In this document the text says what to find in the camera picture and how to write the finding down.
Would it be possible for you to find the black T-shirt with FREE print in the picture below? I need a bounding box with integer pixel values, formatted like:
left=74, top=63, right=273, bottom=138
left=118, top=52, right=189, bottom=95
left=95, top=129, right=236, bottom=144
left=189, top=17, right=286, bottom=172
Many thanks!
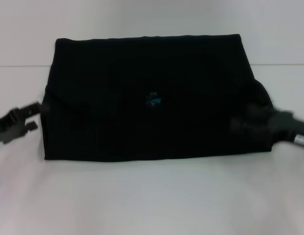
left=41, top=34, right=275, bottom=164

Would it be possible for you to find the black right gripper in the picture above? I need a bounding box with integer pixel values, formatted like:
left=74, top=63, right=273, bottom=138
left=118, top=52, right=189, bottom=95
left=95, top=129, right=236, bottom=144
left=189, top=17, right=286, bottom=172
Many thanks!
left=230, top=104, right=304, bottom=147

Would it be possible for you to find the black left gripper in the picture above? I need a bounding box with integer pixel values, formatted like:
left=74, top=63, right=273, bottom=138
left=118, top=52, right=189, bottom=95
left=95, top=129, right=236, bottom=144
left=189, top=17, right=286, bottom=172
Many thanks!
left=0, top=102, right=42, bottom=145

